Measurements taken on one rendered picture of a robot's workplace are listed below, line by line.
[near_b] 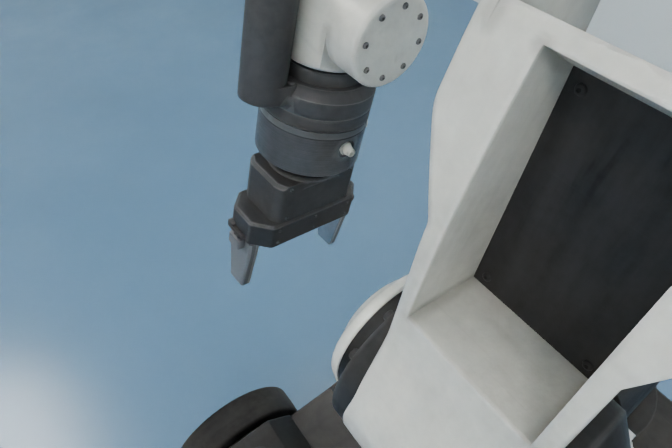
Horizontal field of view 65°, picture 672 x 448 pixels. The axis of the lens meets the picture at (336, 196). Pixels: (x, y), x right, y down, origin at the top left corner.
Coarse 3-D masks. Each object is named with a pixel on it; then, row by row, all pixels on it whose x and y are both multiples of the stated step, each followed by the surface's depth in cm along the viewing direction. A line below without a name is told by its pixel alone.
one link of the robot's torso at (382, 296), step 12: (384, 288) 38; (396, 288) 36; (372, 300) 36; (384, 300) 36; (360, 312) 36; (372, 312) 36; (348, 324) 38; (360, 324) 36; (348, 336) 36; (336, 348) 37; (336, 360) 37; (336, 372) 38
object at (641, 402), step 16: (656, 384) 70; (320, 400) 81; (624, 400) 65; (640, 400) 68; (656, 400) 79; (288, 416) 78; (304, 416) 79; (320, 416) 79; (336, 416) 79; (640, 416) 77; (656, 416) 79; (256, 432) 73; (272, 432) 73; (288, 432) 75; (304, 432) 77; (320, 432) 77; (336, 432) 77; (640, 432) 76; (656, 432) 77
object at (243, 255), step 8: (232, 232) 46; (232, 240) 46; (240, 240) 45; (232, 248) 48; (240, 248) 46; (248, 248) 46; (256, 248) 46; (232, 256) 49; (240, 256) 47; (248, 256) 46; (256, 256) 47; (232, 264) 49; (240, 264) 48; (248, 264) 47; (232, 272) 50; (240, 272) 48; (248, 272) 48; (240, 280) 49; (248, 280) 49
